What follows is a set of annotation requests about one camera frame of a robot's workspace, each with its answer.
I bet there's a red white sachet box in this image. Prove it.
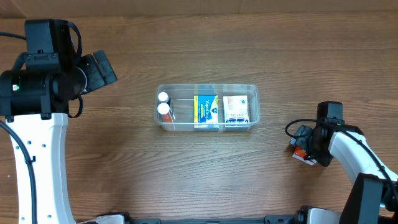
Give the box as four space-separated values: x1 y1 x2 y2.
292 146 317 166

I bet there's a black bottle white cap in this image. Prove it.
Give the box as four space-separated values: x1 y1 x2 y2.
157 91 170 105

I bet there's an orange tube white cap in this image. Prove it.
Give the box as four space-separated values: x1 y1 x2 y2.
157 103 174 123

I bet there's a white Hansaplast plaster box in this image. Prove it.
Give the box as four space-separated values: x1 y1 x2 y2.
223 95 249 123

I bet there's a blue VapoDrops box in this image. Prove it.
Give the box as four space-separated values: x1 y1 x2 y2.
193 95 219 130

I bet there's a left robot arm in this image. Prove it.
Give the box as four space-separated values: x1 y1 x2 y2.
1 19 117 223

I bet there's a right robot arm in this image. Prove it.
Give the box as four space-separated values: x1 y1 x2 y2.
290 101 397 223

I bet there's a clear plastic container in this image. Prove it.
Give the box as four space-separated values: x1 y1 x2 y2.
154 84 260 131

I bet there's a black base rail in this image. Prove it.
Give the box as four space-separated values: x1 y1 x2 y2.
97 212 307 224

